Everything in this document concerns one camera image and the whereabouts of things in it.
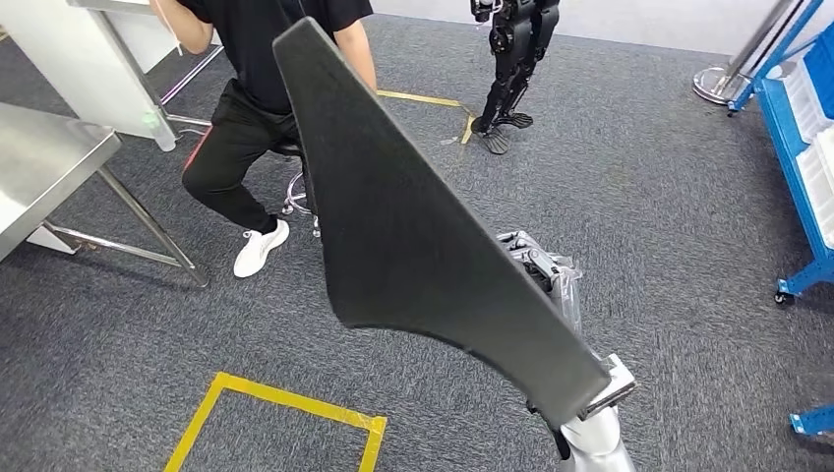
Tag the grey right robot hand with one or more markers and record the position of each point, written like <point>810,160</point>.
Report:
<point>560,280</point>

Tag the long black plastic part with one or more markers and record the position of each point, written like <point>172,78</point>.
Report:
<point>404,228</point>

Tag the person's right forearm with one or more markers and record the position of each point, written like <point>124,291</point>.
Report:
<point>185,29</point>

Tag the person's left forearm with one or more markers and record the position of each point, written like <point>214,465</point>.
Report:
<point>358,58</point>

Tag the stainless steel workbench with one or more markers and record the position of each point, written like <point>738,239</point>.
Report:
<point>45,163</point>

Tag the black caster wheel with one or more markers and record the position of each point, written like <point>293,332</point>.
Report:
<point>782,298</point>

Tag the yellow floor tape square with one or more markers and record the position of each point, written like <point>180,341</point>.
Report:
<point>417,99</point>

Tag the black humanoid robot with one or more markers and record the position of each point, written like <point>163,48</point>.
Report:
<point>515,39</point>

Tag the chrome belt stanchion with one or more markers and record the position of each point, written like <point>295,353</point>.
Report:
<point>717,85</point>

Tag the chrome swivel stool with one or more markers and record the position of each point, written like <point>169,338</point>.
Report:
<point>290,149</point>

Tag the blue plastic crate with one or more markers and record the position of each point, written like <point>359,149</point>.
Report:
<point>822,65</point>

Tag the person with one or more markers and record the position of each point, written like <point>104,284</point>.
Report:
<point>274,52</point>

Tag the white panel desk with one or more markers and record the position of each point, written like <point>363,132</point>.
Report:
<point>39,52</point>

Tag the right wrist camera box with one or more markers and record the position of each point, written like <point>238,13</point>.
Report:
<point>616,391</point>

